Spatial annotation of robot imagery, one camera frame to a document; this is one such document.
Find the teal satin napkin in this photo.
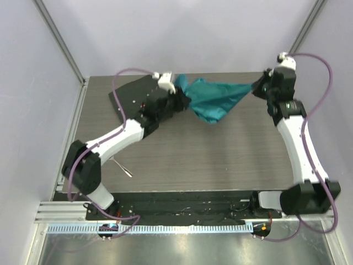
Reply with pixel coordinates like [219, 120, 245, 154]
[174, 74, 252, 124]

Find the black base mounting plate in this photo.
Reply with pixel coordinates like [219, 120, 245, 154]
[85, 190, 284, 226]

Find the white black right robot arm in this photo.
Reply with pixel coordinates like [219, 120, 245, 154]
[249, 67, 341, 218]

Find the silver metal fork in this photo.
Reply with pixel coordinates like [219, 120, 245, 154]
[109, 156, 133, 178]

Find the dark pinstriped shirt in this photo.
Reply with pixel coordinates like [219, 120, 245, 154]
[115, 75, 168, 119]

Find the white slotted cable duct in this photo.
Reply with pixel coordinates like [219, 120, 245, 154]
[47, 222, 253, 235]

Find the aluminium frame rail right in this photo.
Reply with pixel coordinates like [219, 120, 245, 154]
[289, 0, 327, 54]

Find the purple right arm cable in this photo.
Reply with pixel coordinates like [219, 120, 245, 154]
[261, 52, 339, 243]

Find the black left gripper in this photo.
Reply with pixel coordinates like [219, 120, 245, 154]
[157, 88, 192, 123]

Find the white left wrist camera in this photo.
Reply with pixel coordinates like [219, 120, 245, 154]
[152, 72, 177, 94]

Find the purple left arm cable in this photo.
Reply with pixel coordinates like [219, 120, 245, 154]
[67, 67, 159, 241]

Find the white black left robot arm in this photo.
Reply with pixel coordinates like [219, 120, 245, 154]
[61, 89, 191, 220]

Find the aluminium frame post left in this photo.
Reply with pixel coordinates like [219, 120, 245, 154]
[33, 0, 85, 86]

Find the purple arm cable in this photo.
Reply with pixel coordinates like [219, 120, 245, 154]
[67, 67, 159, 241]
[261, 52, 339, 243]

